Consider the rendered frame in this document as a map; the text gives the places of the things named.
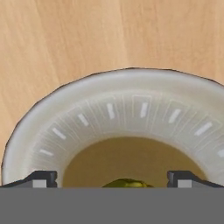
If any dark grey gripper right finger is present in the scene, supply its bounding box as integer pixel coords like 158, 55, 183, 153
166, 170, 224, 189

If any white plate with tan centre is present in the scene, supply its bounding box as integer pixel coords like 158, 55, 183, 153
0, 67, 224, 189

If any green lime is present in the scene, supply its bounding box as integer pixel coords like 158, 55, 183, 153
101, 178, 154, 189

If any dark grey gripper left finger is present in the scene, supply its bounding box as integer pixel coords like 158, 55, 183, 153
0, 170, 59, 189

